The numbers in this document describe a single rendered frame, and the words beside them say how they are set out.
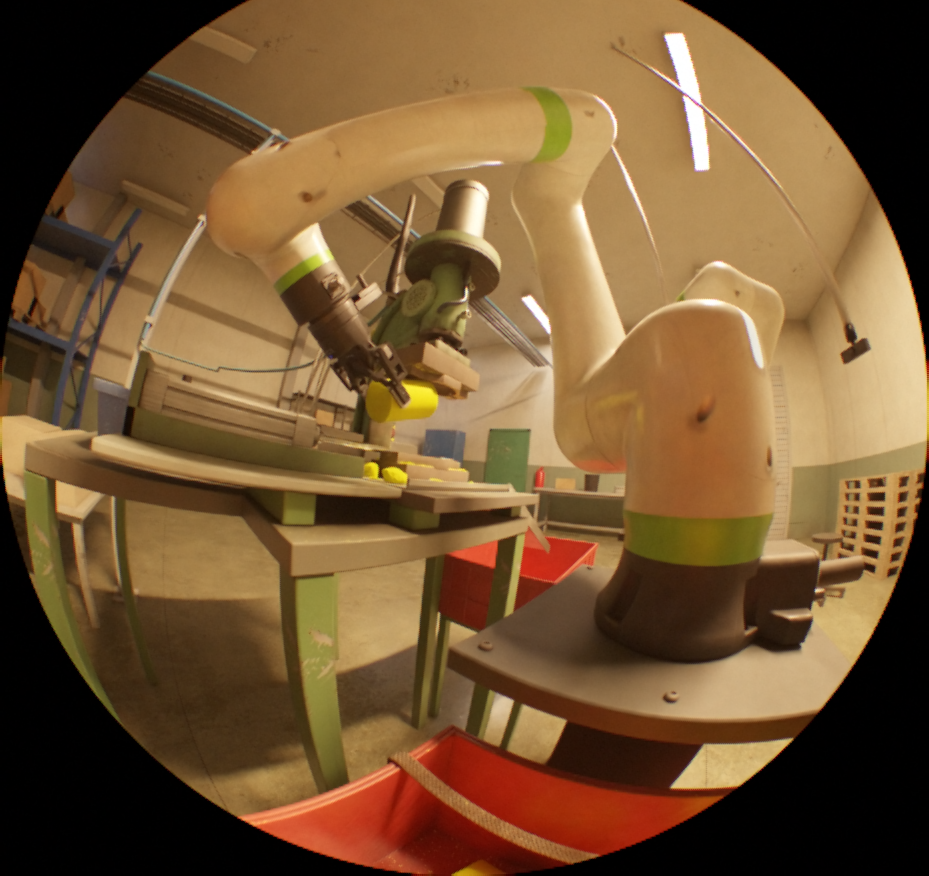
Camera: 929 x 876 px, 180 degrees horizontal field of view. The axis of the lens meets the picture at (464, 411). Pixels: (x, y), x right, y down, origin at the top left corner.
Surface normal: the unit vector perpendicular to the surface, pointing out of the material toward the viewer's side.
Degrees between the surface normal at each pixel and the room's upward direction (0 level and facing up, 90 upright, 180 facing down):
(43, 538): 90
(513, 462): 90
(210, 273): 90
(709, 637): 59
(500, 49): 180
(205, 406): 90
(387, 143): 129
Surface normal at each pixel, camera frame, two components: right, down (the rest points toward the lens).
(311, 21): -0.11, 0.97
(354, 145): 0.45, 0.38
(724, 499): -0.51, -0.23
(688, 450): -0.80, -0.21
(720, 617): -0.27, -0.61
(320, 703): 0.81, -0.03
